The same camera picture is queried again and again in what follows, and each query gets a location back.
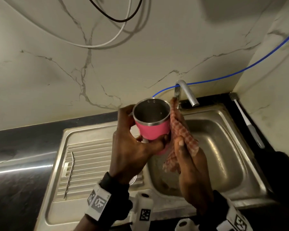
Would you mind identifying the person's right hand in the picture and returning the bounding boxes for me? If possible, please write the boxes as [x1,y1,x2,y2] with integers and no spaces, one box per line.
[174,110,215,210]

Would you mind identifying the person's left hand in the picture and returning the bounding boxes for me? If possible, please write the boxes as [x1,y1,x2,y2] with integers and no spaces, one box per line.
[109,104,169,185]

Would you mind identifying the pink steel tumbler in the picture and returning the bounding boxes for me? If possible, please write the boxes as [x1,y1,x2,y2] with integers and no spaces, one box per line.
[132,98,171,156]

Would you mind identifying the bent metal straw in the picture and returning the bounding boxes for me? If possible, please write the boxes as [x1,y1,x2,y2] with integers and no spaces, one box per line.
[64,151,75,200]

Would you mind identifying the white bottle brush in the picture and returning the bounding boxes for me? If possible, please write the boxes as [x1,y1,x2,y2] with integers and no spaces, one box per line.
[229,92,265,149]

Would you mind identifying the person's left forearm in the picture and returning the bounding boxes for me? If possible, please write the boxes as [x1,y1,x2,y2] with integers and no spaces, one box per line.
[73,214,93,231]

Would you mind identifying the stainless steel sink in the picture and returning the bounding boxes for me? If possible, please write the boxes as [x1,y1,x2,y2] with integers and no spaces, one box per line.
[35,103,276,231]

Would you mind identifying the black right wrist band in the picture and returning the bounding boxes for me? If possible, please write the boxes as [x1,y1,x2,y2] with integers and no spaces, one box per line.
[198,190,253,231]

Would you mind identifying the metal faucet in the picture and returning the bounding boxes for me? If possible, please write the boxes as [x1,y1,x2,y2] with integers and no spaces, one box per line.
[174,80,200,110]

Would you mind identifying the thin blue tube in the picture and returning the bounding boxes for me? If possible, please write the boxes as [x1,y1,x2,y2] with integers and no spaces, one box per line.
[152,26,289,99]

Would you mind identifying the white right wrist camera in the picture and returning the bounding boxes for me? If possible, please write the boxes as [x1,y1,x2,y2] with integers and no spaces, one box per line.
[174,218,199,231]

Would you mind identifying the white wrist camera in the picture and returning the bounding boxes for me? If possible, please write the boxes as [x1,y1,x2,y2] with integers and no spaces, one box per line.
[174,218,199,231]
[131,192,154,231]

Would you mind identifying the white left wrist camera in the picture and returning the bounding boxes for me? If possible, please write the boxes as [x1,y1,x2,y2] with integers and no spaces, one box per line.
[131,192,154,231]

